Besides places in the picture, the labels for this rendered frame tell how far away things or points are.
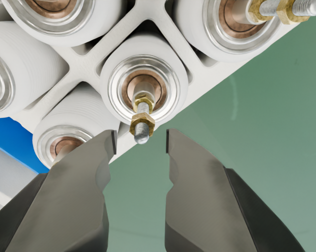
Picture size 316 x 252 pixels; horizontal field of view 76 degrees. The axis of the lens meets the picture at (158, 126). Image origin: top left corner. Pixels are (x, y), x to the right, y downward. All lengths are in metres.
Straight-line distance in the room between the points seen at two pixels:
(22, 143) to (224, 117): 0.47
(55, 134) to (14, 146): 0.26
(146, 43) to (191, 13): 0.05
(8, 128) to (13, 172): 0.09
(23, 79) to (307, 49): 0.53
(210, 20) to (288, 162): 0.57
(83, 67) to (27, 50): 0.07
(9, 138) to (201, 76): 0.40
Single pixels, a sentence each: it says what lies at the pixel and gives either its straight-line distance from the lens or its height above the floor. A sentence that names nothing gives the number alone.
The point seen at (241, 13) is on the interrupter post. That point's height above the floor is 0.27.
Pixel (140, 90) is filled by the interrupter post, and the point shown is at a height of 0.28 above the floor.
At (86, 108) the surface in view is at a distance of 0.27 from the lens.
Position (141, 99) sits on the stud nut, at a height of 0.29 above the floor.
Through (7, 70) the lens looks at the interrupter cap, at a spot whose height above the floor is 0.25.
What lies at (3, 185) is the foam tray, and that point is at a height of 0.16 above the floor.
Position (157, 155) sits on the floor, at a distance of 0.57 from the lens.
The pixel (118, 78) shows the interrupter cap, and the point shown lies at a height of 0.25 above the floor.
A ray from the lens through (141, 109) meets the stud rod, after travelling 0.16.
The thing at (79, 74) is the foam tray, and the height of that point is 0.18.
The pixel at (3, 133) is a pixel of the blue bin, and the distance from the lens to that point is 0.52.
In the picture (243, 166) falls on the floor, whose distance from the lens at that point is 0.66.
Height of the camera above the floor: 0.45
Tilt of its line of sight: 61 degrees down
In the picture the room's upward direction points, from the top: 175 degrees clockwise
